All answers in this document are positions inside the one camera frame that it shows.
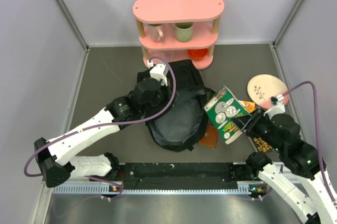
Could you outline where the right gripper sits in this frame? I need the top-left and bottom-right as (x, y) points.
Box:
(230, 106), (284, 152)

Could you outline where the green treehouse paperback book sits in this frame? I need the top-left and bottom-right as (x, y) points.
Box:
(203, 85), (249, 144)

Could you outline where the black student backpack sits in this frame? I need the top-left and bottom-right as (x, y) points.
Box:
(145, 60), (215, 152)

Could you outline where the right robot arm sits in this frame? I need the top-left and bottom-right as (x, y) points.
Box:
(234, 109), (336, 223)

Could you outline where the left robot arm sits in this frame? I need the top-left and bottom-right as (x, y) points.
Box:
(34, 77), (215, 188)

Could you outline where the orange paperback book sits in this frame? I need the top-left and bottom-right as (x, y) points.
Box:
(239, 100), (255, 113)

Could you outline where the black yellow treehouse book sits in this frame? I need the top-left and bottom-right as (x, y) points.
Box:
(248, 137), (273, 153)

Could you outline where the brown leather wallet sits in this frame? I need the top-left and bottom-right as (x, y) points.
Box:
(198, 125), (219, 149)

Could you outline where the cream and pink plate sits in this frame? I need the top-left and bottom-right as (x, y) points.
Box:
(247, 74), (288, 110)

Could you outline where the orange bowl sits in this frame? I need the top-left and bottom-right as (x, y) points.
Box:
(187, 48), (209, 60)

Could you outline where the pink mug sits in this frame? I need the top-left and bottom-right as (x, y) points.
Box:
(148, 24), (165, 43)

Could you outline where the green mug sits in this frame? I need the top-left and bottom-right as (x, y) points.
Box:
(169, 22), (193, 43)

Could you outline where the pink three-tier shelf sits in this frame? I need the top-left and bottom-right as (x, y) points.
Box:
(133, 0), (225, 70)

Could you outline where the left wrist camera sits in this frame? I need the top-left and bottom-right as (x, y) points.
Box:
(147, 60), (169, 86)

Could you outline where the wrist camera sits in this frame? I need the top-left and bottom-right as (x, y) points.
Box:
(264, 94), (285, 118)
(147, 60), (169, 86)

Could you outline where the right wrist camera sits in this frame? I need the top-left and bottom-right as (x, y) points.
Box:
(264, 94), (285, 118)

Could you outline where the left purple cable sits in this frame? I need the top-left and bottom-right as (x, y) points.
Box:
(23, 55), (177, 177)

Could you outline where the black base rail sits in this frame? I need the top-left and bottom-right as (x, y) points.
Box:
(102, 162), (263, 190)

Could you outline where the grey cable duct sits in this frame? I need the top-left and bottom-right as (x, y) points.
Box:
(52, 183), (266, 196)

